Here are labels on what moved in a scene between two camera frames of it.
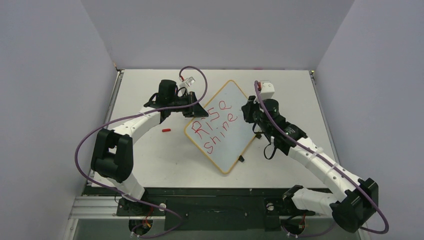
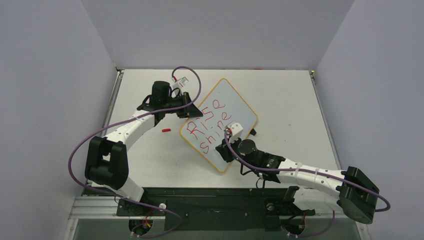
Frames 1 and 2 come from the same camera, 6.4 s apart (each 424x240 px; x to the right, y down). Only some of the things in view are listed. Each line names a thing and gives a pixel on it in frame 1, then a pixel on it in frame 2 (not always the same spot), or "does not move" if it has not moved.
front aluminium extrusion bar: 95,207 does not move
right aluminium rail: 313,78 does not move
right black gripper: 251,111 → 228,149
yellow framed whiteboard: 223,136 does not move
